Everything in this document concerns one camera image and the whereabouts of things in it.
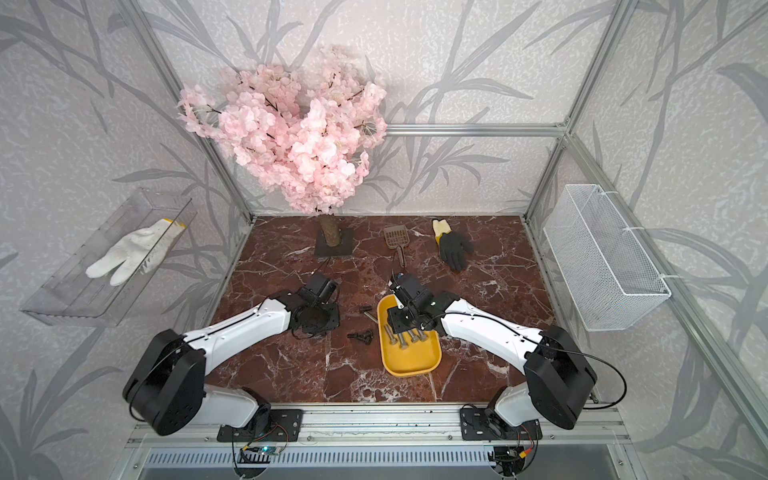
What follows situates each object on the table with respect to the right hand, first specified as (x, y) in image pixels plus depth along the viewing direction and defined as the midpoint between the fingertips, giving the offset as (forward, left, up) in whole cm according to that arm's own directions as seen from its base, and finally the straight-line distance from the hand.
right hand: (394, 316), depth 83 cm
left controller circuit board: (-30, +30, -8) cm, 43 cm away
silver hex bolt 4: (-3, -8, -8) cm, 12 cm away
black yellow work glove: (+33, -22, -9) cm, 40 cm away
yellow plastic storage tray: (-8, -8, -11) cm, 15 cm away
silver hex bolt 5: (+4, +8, -8) cm, 12 cm away
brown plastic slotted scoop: (+38, 0, -10) cm, 39 cm away
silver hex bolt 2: (-5, -3, -8) cm, 10 cm away
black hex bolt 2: (-3, +8, -7) cm, 11 cm away
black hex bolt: (+7, +9, -9) cm, 15 cm away
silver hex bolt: (-4, +1, -8) cm, 8 cm away
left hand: (+1, +17, -4) cm, 17 cm away
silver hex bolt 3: (-3, -6, -7) cm, 10 cm away
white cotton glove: (+5, +58, +25) cm, 63 cm away
